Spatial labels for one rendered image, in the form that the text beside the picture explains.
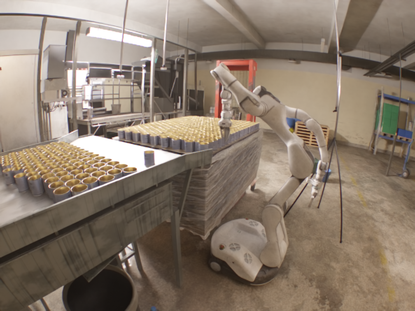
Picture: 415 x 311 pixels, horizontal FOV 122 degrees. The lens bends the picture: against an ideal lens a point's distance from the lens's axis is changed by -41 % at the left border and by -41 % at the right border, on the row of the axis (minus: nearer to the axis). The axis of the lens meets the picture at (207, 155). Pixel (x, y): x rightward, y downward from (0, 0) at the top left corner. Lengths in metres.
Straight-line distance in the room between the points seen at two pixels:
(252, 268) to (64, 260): 1.30
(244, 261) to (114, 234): 1.04
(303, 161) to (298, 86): 9.02
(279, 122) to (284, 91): 8.95
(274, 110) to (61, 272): 1.39
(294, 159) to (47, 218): 1.25
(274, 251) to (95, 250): 1.23
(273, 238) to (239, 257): 0.30
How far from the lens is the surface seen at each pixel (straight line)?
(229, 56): 10.44
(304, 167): 1.25
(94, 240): 0.85
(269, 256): 1.64
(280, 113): 1.28
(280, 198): 1.40
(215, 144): 1.43
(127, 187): 0.82
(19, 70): 3.38
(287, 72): 10.31
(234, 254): 1.57
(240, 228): 1.90
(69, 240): 0.79
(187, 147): 1.37
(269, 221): 1.45
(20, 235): 0.70
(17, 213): 0.92
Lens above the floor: 1.46
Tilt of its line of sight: 16 degrees down
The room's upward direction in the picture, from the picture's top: 2 degrees clockwise
